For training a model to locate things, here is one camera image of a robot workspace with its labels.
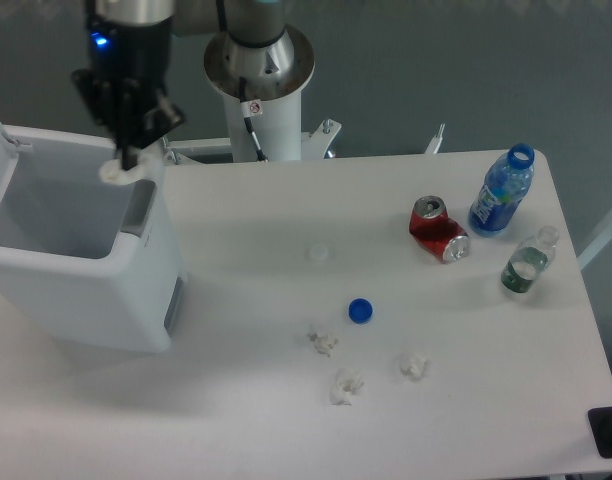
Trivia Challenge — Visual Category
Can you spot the white table frame bracket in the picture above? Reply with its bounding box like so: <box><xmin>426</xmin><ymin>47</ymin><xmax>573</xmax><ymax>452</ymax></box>
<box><xmin>162</xmin><ymin>118</ymin><xmax>446</xmax><ymax>165</ymax></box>

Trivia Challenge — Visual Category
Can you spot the clear green-label bottle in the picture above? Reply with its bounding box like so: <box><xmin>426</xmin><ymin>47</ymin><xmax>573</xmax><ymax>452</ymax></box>
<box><xmin>500</xmin><ymin>225</ymin><xmax>559</xmax><ymax>294</ymax></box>

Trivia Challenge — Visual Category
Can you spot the white paper ball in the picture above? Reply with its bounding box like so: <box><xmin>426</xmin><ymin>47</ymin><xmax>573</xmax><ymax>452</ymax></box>
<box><xmin>329</xmin><ymin>368</ymin><xmax>364</xmax><ymax>406</ymax></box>
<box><xmin>98</xmin><ymin>150</ymin><xmax>164</xmax><ymax>186</ymax></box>
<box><xmin>398</xmin><ymin>353</ymin><xmax>428</xmax><ymax>381</ymax></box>
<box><xmin>308</xmin><ymin>325</ymin><xmax>339</xmax><ymax>357</ymax></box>

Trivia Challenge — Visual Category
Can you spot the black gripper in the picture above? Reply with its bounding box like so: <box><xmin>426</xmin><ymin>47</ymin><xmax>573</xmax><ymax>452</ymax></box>
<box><xmin>71</xmin><ymin>19</ymin><xmax>186</xmax><ymax>170</ymax></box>

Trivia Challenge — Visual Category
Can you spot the white trash bin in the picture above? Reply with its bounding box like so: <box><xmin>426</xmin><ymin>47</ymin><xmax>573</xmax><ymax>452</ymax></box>
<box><xmin>0</xmin><ymin>121</ymin><xmax>187</xmax><ymax>353</ymax></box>

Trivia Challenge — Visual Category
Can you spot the white paper ball bottom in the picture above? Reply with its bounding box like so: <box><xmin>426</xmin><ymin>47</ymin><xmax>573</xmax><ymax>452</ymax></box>
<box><xmin>329</xmin><ymin>368</ymin><xmax>364</xmax><ymax>406</ymax></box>

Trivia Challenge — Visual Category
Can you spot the black device at edge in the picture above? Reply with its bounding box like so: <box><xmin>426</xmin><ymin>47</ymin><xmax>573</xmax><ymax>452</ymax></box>
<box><xmin>587</xmin><ymin>407</ymin><xmax>612</xmax><ymax>459</ymax></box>

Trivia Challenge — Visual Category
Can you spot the white bottle cap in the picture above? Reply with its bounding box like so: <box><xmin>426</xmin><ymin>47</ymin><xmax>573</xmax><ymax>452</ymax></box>
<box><xmin>306</xmin><ymin>243</ymin><xmax>331</xmax><ymax>262</ymax></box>

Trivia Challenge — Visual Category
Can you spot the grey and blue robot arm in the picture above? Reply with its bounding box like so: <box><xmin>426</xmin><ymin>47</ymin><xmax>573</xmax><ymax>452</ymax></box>
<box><xmin>71</xmin><ymin>1</ymin><xmax>286</xmax><ymax>171</ymax></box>

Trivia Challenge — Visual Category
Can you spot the crushed red soda can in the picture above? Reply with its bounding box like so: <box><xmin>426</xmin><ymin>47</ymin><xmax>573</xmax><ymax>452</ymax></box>
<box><xmin>409</xmin><ymin>195</ymin><xmax>471</xmax><ymax>264</ymax></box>

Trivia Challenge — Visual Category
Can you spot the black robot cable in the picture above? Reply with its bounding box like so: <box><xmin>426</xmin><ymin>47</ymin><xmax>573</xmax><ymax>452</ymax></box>
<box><xmin>237</xmin><ymin>74</ymin><xmax>270</xmax><ymax>163</ymax></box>

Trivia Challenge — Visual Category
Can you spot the blue bottle cap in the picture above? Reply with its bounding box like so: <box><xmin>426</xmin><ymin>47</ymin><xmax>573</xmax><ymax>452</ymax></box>
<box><xmin>348</xmin><ymin>298</ymin><xmax>374</xmax><ymax>325</ymax></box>

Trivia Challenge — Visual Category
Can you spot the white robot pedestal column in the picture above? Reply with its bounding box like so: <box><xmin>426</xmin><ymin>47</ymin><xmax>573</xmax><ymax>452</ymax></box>
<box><xmin>204</xmin><ymin>25</ymin><xmax>315</xmax><ymax>163</ymax></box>

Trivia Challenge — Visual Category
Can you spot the blue plastic bottle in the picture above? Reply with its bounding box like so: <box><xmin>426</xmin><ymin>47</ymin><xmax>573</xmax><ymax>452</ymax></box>
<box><xmin>468</xmin><ymin>143</ymin><xmax>535</xmax><ymax>237</ymax></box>

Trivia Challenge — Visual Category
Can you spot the white frame at right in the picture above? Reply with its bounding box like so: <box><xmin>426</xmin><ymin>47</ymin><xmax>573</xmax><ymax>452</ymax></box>
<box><xmin>577</xmin><ymin>207</ymin><xmax>612</xmax><ymax>271</ymax></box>

